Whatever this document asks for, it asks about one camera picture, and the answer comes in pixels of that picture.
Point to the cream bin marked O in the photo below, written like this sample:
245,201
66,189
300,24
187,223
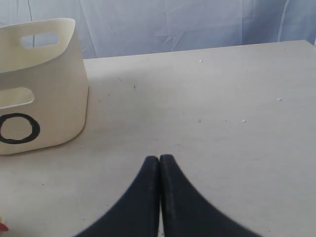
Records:
43,85

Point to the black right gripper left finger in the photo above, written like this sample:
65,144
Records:
136,213

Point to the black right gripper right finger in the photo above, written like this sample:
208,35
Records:
186,213

